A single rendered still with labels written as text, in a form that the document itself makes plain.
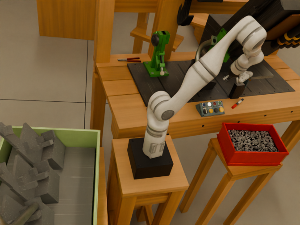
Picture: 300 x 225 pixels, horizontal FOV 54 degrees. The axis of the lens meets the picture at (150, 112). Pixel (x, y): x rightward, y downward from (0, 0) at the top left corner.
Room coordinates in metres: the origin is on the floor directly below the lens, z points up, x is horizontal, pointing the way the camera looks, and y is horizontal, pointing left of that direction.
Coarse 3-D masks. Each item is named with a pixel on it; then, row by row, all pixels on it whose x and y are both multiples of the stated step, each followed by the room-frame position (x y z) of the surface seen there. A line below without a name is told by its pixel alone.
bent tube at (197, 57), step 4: (212, 36) 1.61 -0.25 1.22; (208, 40) 1.62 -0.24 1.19; (212, 40) 1.59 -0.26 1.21; (216, 40) 1.61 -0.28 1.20; (200, 44) 1.65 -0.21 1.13; (204, 44) 1.63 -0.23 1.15; (208, 44) 1.61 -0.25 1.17; (212, 44) 1.58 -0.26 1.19; (200, 48) 1.64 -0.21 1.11; (196, 52) 1.64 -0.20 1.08; (200, 52) 1.64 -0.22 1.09; (196, 56) 1.62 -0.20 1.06; (196, 60) 1.60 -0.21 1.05
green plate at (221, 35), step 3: (222, 30) 1.63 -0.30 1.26; (225, 30) 1.61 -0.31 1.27; (219, 33) 1.63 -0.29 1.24; (222, 33) 1.61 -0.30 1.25; (225, 33) 1.59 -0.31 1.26; (219, 36) 1.62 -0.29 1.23; (222, 36) 1.60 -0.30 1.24; (219, 39) 1.60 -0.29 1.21; (210, 48) 1.62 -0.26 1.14; (228, 48) 1.56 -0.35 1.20; (225, 54) 1.56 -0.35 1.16; (228, 54) 1.56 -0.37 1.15; (225, 57) 1.56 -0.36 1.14; (228, 57) 1.57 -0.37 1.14; (225, 60) 1.56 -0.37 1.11
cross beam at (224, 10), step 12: (120, 0) 1.71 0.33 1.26; (132, 0) 1.74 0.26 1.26; (144, 0) 1.78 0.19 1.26; (156, 0) 1.82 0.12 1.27; (192, 0) 1.93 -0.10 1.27; (228, 0) 2.08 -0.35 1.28; (240, 0) 2.13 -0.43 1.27; (192, 12) 1.95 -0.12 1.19; (204, 12) 1.99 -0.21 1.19; (216, 12) 2.03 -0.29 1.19; (228, 12) 2.08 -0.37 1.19
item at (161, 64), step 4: (156, 32) 1.65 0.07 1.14; (156, 52) 1.60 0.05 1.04; (164, 52) 1.60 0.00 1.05; (156, 56) 1.59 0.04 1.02; (160, 56) 1.58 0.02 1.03; (156, 60) 1.57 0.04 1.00; (160, 60) 1.57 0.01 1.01; (156, 64) 1.56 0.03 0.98; (160, 64) 1.54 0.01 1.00; (164, 64) 1.55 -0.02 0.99
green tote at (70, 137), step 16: (16, 128) 0.83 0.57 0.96; (32, 128) 0.85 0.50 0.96; (48, 128) 0.87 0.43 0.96; (64, 128) 0.89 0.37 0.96; (0, 144) 0.72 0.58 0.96; (64, 144) 0.88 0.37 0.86; (80, 144) 0.90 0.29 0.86; (96, 144) 0.92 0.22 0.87; (0, 160) 0.68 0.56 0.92; (96, 160) 0.76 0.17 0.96; (96, 176) 0.68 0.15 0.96; (96, 192) 0.61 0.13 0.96; (96, 208) 0.55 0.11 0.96; (96, 224) 0.49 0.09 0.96
